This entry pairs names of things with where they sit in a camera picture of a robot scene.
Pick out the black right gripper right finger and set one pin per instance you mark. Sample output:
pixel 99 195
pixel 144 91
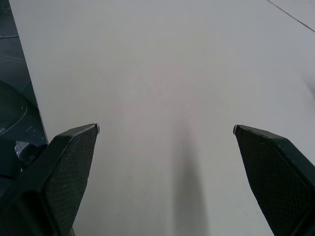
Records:
pixel 275 177

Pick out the dark rounded robot body part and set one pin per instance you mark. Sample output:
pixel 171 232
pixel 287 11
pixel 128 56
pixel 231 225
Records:
pixel 14 118

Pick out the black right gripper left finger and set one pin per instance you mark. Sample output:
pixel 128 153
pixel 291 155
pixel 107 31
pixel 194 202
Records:
pixel 61 177

